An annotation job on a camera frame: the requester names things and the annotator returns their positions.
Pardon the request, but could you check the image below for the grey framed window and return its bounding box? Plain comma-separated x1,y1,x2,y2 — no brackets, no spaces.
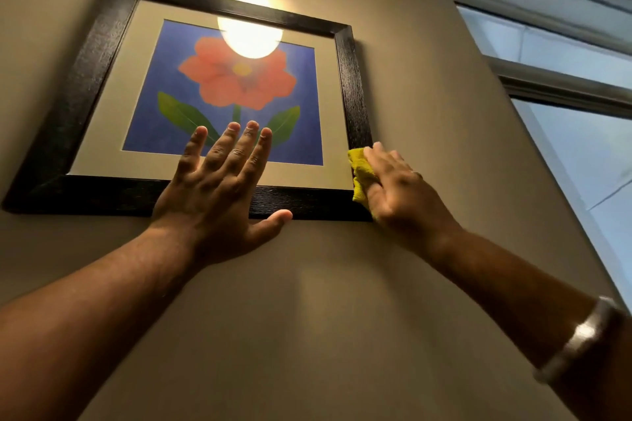
415,0,632,310

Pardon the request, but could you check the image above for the yellow cleaning cloth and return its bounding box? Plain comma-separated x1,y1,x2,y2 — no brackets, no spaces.
347,147,381,211

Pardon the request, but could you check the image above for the person's right hand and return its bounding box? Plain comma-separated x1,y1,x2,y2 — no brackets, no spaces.
363,141,462,259

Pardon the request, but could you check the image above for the person's left forearm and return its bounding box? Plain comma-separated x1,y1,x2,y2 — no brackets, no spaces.
0,223,208,421

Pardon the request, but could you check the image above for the person's right forearm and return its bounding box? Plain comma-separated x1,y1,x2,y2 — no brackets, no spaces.
420,226,632,421

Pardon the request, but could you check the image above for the person's left hand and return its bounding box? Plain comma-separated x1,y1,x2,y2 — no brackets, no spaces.
147,121,293,268

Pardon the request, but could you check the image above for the silver bracelet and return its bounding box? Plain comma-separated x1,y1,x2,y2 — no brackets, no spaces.
533,296,620,385

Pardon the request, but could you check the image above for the black framed flower picture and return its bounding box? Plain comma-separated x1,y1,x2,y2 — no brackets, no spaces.
1,0,373,222

